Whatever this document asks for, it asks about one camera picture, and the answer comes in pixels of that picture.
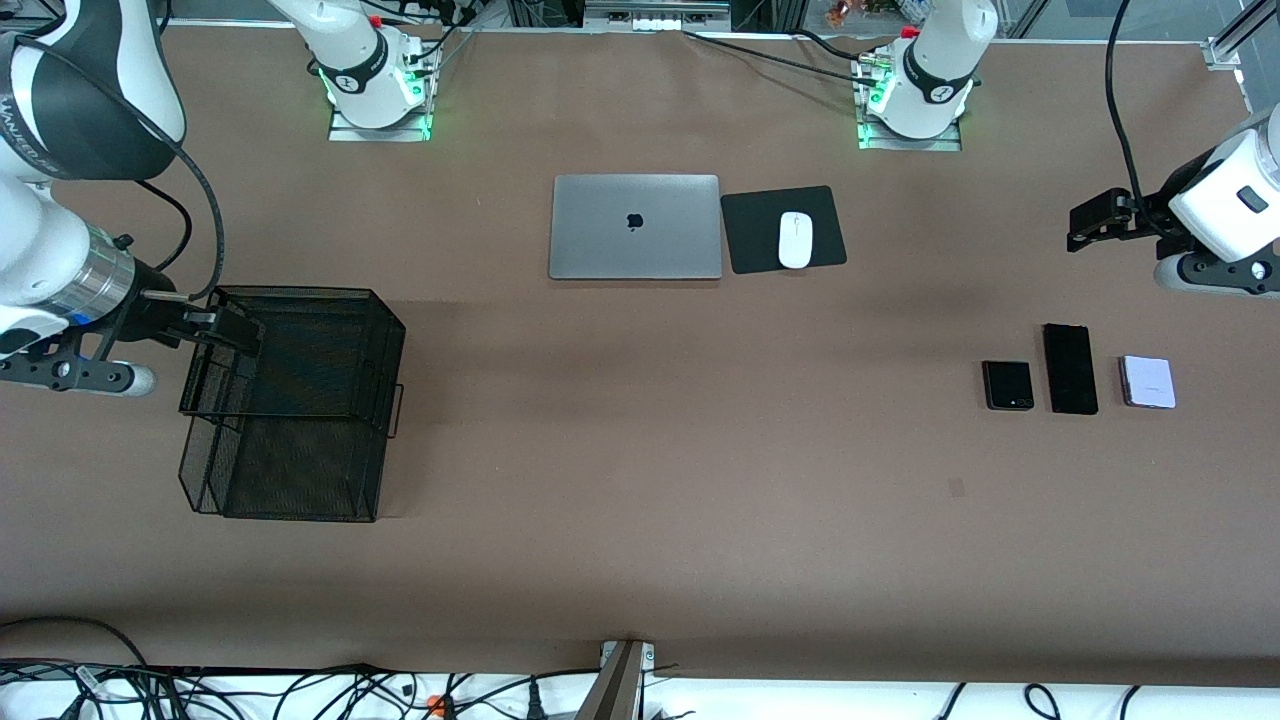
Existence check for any short black table cable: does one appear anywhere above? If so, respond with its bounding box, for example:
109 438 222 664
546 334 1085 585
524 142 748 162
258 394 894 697
795 28 866 59

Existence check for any black wire mesh organizer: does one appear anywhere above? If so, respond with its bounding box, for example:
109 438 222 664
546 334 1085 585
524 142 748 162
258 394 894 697
178 286 406 523

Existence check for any black arched floor cable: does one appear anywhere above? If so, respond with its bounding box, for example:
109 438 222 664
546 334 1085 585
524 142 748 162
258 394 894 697
0 616 151 669

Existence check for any black tangled floor cable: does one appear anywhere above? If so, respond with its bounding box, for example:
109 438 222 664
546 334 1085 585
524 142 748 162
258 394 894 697
150 662 426 720

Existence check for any black mouse pad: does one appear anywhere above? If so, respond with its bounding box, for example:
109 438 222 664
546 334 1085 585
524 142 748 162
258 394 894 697
720 185 848 275

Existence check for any silver closed laptop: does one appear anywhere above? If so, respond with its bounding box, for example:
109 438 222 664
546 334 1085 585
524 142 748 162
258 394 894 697
548 174 723 281

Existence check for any white computer mouse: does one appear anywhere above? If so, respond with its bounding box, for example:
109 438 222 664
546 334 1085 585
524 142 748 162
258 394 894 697
778 211 814 270

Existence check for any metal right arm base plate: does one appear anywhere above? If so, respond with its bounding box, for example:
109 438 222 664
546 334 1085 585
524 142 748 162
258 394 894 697
328 104 433 143

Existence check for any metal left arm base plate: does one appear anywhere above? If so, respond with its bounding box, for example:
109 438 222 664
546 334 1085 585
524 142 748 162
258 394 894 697
858 118 963 153

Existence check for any long black table cable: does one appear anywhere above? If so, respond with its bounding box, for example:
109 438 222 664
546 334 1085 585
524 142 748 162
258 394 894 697
683 30 881 83

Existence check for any white power strip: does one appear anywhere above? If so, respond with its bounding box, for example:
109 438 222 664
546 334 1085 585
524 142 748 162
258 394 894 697
585 0 731 33

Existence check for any lavender flip phone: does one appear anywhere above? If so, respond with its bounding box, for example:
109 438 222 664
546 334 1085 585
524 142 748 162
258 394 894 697
1119 355 1177 410

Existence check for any aluminium frame corner profile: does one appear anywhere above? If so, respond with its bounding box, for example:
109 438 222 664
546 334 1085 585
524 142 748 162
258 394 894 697
1203 0 1280 71

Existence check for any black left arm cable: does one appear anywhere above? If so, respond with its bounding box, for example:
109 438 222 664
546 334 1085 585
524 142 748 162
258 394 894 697
1104 0 1171 241

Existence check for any black base cable bundle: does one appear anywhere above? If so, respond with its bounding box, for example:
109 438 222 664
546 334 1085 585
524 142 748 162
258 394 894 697
395 0 481 76

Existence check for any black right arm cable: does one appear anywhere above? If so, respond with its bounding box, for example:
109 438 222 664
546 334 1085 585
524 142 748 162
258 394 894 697
0 35 226 301

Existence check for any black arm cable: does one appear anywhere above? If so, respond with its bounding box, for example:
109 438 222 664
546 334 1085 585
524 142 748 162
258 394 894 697
1104 0 1171 241
0 35 226 301

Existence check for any long black smartphone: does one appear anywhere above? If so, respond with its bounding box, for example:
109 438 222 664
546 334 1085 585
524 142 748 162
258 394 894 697
1042 322 1099 416

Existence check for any small black flip phone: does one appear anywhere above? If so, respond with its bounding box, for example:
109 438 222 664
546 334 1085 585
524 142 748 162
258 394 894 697
982 360 1035 412

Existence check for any grey metal camera post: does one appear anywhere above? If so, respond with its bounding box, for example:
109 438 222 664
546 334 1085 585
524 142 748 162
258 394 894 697
575 640 658 720

